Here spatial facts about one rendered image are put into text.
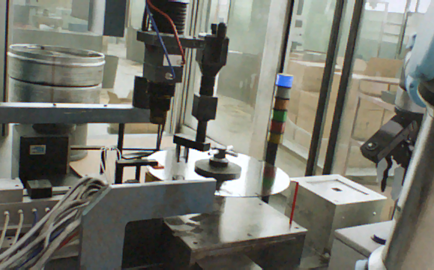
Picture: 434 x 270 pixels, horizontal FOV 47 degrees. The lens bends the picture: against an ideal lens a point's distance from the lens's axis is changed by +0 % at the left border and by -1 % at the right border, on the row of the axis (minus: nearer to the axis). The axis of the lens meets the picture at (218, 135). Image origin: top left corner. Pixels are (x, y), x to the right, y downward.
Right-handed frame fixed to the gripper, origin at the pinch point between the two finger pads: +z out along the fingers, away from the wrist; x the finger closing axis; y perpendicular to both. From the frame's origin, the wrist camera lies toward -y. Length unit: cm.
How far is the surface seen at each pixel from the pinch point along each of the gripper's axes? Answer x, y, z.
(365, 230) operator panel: -4.8, -9.8, 4.1
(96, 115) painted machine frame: 43, -52, -10
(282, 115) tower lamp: 36.6, -3.2, -3.6
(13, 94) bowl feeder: 94, -66, 2
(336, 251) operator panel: -5.0, -17.1, 6.9
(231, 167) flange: 20.6, -28.3, -1.9
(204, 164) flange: 23.5, -33.7, -2.5
